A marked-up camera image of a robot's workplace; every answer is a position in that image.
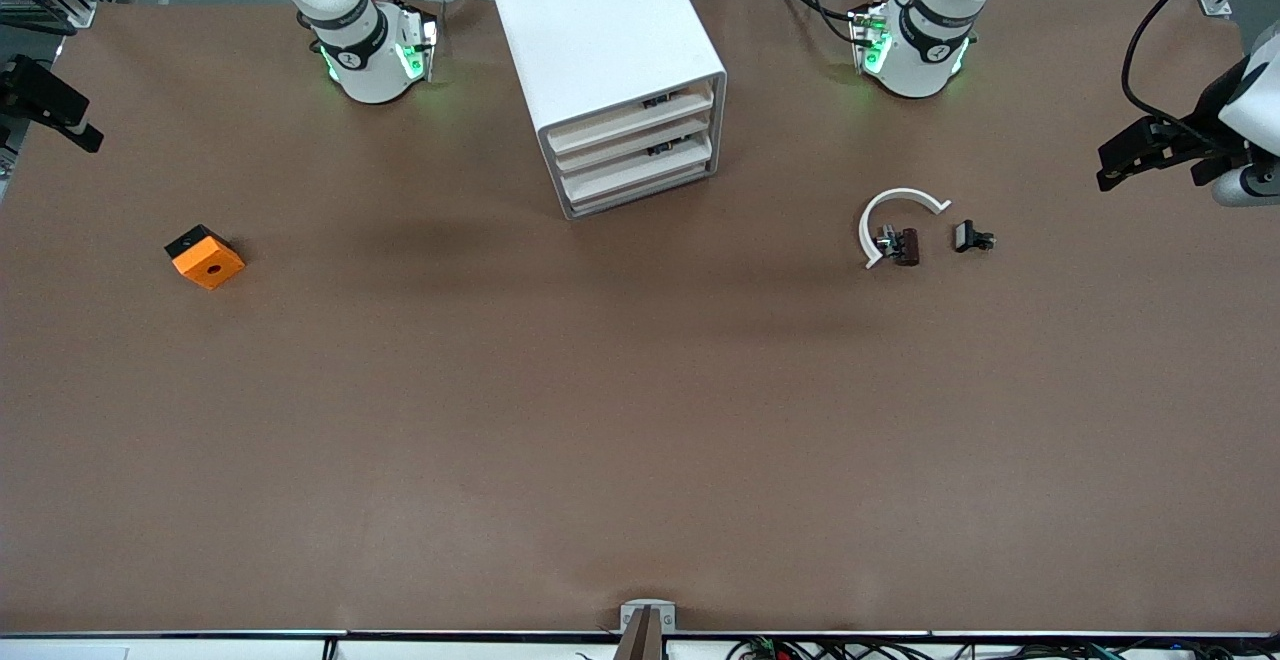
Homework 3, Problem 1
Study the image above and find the white drawer with orange button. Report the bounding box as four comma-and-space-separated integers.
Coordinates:
545, 80, 717, 154

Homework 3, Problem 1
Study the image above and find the white drawer cabinet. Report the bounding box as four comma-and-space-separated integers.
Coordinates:
484, 0, 728, 221

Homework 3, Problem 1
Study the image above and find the orange and black box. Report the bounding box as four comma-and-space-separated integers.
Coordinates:
165, 225, 246, 291

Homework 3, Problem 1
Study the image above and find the dark brown small component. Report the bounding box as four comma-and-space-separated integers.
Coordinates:
876, 226, 921, 268

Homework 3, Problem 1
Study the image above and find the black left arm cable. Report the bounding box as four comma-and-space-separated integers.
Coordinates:
1122, 0, 1263, 131

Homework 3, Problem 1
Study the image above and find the white curved ring part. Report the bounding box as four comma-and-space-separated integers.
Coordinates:
858, 187, 952, 270

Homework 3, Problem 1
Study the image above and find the black base power cable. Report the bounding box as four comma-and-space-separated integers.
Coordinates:
773, 0, 863, 46

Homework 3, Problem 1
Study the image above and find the bundle of cables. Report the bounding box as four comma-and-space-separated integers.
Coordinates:
725, 637, 1241, 660

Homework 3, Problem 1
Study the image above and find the grey metal table bracket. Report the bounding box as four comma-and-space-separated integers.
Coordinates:
620, 600, 677, 660

